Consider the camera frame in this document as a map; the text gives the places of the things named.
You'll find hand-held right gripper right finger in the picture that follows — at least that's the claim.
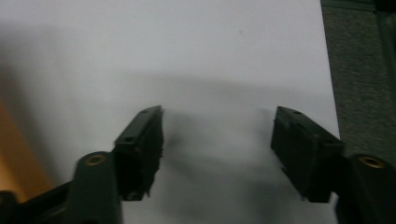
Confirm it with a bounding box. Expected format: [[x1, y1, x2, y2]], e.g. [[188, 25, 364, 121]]
[[270, 105, 345, 203]]

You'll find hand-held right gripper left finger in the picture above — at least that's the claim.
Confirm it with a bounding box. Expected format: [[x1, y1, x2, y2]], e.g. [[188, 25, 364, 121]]
[[113, 105, 164, 202]]

